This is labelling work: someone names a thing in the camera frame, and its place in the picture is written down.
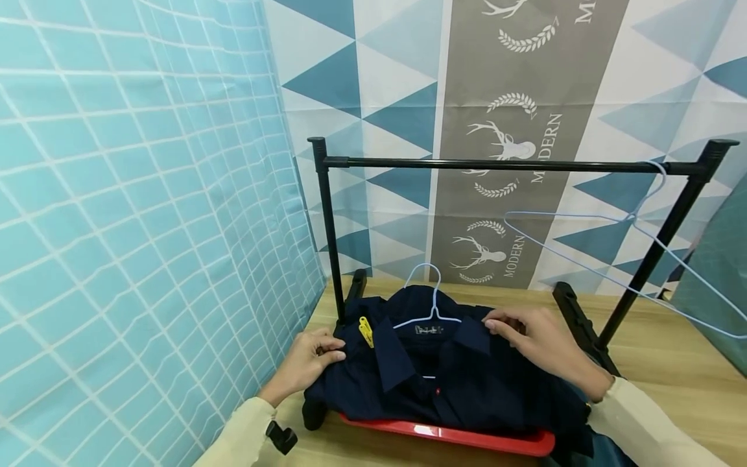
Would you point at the person's left fingers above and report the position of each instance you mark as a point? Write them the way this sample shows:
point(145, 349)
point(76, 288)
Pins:
point(321, 337)

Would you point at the yellow clothespin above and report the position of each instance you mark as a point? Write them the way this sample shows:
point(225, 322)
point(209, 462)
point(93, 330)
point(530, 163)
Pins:
point(366, 331)

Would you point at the person's left forearm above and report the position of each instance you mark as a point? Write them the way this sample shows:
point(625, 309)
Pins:
point(236, 438)

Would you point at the red plastic tray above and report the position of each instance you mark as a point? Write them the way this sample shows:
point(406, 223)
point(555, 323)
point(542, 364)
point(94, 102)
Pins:
point(467, 436)

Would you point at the person's right fingers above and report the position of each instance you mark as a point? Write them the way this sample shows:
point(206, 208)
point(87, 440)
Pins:
point(503, 323)

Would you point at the dark teal garment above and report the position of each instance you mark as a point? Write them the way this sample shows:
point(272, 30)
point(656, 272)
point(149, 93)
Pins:
point(610, 453)

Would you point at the black clothes rack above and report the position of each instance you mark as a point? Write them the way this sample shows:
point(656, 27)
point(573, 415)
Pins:
point(502, 165)

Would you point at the black wrist band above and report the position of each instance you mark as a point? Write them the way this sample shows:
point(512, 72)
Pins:
point(282, 437)

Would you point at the person's left hand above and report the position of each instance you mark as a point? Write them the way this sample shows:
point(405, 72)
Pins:
point(300, 366)

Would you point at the navy blue shirt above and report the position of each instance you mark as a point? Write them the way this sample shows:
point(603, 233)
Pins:
point(467, 383)

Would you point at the person's right hand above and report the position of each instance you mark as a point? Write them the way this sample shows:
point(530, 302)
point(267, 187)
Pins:
point(548, 347)

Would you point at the person's left thumb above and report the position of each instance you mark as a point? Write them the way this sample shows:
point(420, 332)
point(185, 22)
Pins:
point(331, 356)

